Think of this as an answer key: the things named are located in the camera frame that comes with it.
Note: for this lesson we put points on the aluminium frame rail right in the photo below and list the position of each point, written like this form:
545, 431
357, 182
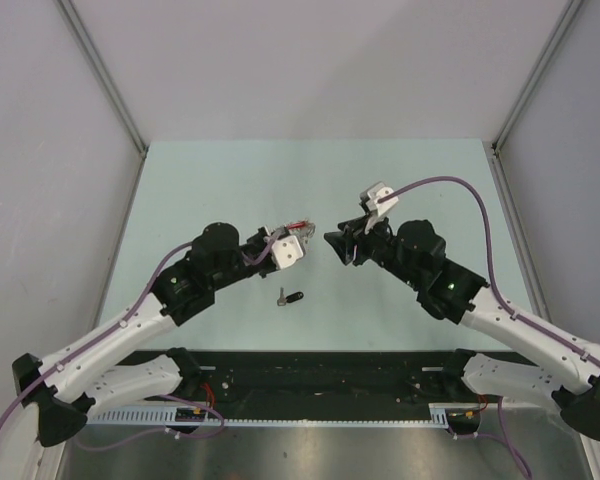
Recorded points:
566, 21

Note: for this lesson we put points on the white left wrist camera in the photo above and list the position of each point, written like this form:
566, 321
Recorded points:
286, 252

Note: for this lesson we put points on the white slotted cable duct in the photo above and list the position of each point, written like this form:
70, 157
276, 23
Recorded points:
435, 416

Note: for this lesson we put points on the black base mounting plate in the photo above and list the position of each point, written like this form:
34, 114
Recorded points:
308, 382

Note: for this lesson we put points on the aluminium frame rail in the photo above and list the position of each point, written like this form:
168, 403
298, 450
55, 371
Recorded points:
566, 21
86, 44

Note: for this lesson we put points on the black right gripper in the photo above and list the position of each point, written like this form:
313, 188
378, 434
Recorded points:
354, 232

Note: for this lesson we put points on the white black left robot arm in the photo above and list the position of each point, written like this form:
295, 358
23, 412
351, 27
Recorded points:
61, 392

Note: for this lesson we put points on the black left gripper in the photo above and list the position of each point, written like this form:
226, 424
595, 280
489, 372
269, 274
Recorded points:
262, 238

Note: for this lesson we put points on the loose silver key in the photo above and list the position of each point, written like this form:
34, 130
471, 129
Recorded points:
281, 301

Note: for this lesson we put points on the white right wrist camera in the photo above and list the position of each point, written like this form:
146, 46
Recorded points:
376, 201

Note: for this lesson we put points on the aluminium frame rail left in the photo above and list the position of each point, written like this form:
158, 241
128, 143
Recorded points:
86, 44

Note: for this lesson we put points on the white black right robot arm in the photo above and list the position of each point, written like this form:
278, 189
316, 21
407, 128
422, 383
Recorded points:
561, 372

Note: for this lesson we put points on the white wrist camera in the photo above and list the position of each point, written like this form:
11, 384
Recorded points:
376, 201
286, 252

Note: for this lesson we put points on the red key tag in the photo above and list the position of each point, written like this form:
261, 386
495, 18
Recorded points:
298, 225

